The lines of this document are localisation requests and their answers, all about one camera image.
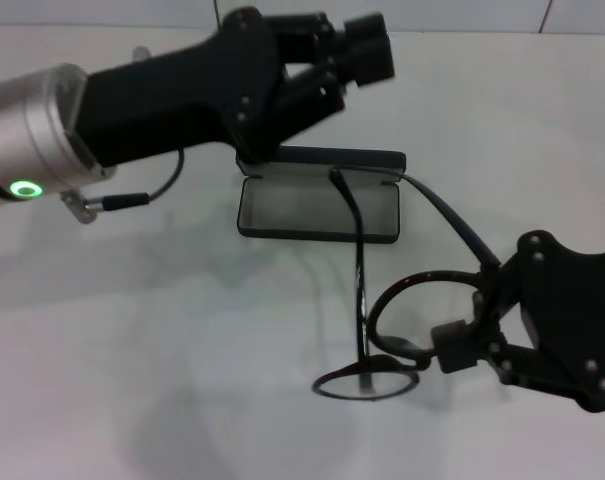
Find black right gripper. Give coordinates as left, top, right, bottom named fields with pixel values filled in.
left=431, top=230, right=605, bottom=414

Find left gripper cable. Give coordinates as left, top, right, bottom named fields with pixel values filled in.
left=59, top=147, right=186, bottom=225

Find black glasses case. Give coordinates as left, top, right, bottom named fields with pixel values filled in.
left=235, top=144, right=407, bottom=245

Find black glasses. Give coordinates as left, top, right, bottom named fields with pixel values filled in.
left=311, top=167, right=503, bottom=404

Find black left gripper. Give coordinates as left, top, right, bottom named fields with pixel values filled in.
left=76, top=8, right=390, bottom=166

